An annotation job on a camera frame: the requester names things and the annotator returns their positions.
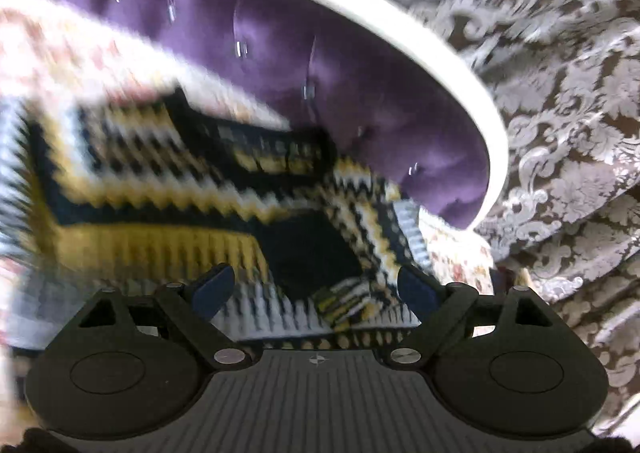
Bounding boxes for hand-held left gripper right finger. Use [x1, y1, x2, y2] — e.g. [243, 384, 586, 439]
[385, 264, 557, 370]

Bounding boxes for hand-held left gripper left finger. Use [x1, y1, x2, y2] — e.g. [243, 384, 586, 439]
[77, 264, 252, 372]

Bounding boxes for zigzag knit sweater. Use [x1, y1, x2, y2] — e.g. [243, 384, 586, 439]
[0, 88, 437, 352]

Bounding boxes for brown damask curtain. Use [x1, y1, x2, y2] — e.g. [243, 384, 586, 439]
[295, 0, 640, 440]

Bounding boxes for purple tufted headboard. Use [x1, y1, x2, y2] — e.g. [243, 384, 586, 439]
[0, 0, 511, 235]

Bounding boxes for floral bed cover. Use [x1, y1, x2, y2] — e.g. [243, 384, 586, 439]
[0, 0, 497, 404]

